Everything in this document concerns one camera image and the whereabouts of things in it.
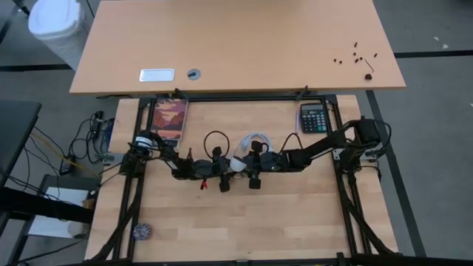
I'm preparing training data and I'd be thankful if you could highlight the grey metal stand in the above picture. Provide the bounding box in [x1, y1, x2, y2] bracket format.
[6, 173, 101, 265]

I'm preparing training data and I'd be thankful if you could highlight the black aluminium frame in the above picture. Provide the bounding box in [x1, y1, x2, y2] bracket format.
[86, 94, 404, 266]

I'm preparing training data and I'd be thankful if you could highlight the landscape picture book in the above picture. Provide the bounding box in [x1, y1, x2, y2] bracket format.
[149, 98, 189, 149]

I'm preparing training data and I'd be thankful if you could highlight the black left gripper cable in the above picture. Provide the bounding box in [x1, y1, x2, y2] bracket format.
[203, 130, 231, 160]

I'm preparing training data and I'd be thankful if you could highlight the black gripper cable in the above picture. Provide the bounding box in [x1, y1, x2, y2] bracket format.
[281, 132, 304, 153]
[203, 130, 231, 160]

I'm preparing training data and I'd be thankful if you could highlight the yellow floor cable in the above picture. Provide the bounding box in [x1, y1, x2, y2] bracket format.
[31, 131, 101, 178]

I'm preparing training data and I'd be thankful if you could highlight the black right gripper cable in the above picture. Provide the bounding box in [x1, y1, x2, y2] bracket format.
[281, 132, 304, 153]

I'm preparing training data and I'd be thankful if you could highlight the black calculator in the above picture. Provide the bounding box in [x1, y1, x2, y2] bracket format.
[299, 103, 329, 134]

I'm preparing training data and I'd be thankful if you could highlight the black side table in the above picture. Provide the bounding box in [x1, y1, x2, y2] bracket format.
[0, 100, 42, 188]

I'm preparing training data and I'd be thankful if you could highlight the silver rectangular desk plate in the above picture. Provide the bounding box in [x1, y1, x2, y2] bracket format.
[139, 68, 175, 83]

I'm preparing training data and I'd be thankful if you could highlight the tan wooden desk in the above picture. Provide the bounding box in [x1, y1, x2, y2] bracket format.
[69, 0, 406, 96]

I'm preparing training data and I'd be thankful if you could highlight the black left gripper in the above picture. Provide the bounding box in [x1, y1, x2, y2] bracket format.
[191, 146, 240, 193]

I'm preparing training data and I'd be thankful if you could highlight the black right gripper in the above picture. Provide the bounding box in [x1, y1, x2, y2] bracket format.
[242, 140, 291, 191]

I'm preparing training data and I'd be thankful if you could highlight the black power strip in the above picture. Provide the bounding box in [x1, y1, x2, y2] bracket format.
[92, 109, 105, 140]

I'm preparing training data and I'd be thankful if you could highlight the white trash bin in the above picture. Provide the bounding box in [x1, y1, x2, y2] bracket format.
[28, 0, 92, 71]

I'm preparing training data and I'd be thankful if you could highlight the white lightbulb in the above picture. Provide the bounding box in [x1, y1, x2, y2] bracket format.
[229, 155, 248, 174]

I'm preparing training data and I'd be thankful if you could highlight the black beam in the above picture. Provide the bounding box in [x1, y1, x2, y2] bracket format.
[0, 186, 95, 225]

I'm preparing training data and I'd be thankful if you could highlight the white lamp cord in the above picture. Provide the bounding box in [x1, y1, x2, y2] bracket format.
[236, 132, 275, 158]

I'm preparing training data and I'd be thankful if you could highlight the blue floor cable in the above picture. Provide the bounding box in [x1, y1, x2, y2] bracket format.
[103, 117, 115, 149]

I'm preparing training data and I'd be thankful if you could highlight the white paper sheet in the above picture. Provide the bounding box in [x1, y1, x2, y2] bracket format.
[27, 186, 92, 239]

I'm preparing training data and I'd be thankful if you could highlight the black floor cable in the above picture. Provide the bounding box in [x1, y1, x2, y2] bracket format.
[68, 110, 112, 163]

